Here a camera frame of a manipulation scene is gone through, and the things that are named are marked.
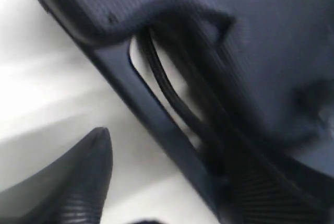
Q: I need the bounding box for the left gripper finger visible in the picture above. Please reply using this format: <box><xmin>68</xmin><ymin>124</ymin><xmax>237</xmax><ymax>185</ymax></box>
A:
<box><xmin>1</xmin><ymin>127</ymin><xmax>113</xmax><ymax>223</ymax></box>

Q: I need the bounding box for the black cord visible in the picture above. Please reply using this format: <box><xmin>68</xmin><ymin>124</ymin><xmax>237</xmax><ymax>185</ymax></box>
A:
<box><xmin>138</xmin><ymin>25</ymin><xmax>235</xmax><ymax>183</ymax></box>

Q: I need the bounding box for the black plastic carry case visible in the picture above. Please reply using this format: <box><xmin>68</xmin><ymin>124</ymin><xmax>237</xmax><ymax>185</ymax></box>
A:
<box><xmin>38</xmin><ymin>0</ymin><xmax>333</xmax><ymax>223</ymax></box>

